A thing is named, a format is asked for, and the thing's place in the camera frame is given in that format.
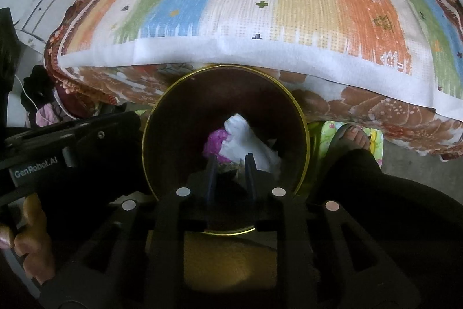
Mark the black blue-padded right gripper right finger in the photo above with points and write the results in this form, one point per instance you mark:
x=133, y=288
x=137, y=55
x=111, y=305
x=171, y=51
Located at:
x=250, y=169

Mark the pink crumpled trash in bin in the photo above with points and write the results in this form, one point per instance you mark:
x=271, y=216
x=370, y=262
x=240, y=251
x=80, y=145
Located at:
x=213, y=145

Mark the person's foot in sandal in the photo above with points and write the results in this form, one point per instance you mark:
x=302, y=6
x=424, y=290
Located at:
x=348, y=138

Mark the striped colourful bed mat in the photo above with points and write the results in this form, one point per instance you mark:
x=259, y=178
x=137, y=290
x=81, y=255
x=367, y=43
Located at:
x=409, y=50

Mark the round black gold-rimmed trash bin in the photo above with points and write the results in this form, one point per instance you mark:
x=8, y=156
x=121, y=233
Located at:
x=175, y=167

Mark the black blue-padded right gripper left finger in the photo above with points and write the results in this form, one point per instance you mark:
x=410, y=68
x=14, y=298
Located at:
x=211, y=176

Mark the brown floral bed sheet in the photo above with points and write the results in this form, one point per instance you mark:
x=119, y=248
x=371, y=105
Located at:
x=414, y=127

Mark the white tissue paper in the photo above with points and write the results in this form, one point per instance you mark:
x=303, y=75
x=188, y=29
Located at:
x=242, y=141

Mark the person's left hand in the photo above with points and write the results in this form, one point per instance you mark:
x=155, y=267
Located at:
x=33, y=244

